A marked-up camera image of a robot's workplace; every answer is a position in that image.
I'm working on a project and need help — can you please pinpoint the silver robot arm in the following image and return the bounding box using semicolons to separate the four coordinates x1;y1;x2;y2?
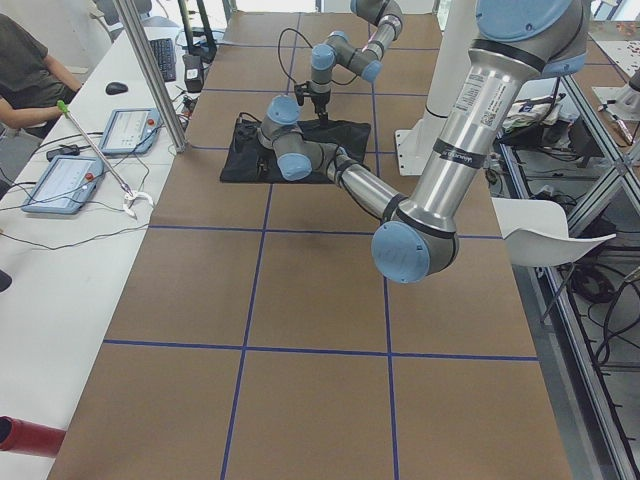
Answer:
294;0;404;127
257;1;591;283

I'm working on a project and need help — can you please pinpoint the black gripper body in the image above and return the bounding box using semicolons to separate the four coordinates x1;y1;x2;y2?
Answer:
294;80;331;115

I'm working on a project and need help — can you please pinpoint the red cylinder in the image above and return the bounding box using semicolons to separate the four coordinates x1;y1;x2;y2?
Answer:
1;416;66;458

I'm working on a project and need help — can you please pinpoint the black graphic t-shirt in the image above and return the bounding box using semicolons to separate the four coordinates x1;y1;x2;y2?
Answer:
220;117;371;184

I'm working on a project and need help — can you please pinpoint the white plastic chair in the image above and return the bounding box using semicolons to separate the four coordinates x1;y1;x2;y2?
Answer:
492;198;616;267

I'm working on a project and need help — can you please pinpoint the black keyboard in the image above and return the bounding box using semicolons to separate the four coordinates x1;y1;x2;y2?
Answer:
149;38;176;83

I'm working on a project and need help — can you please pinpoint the blue teach pendant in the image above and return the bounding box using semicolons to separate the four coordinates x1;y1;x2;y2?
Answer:
21;155;104;215
99;108;162;156

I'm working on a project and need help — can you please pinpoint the near blue teach pendant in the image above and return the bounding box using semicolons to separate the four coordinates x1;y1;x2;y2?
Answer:
21;155;104;215

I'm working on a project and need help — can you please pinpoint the black computer mouse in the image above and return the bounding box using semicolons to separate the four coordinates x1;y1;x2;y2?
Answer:
105;81;129;96

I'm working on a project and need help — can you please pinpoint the seated person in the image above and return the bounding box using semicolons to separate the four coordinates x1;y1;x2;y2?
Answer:
1;15;82;139

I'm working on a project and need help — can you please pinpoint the right black cable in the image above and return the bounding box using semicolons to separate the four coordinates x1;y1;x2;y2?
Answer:
277;27;316;94

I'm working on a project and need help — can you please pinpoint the far blue teach pendant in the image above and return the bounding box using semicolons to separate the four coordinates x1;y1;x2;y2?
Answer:
99;108;162;156

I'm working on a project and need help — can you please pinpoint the reach grabber stick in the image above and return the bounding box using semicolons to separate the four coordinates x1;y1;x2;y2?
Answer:
56;100;155;219

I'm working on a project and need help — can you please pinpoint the aluminium frame post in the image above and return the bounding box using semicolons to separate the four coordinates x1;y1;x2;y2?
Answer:
114;0;187;153

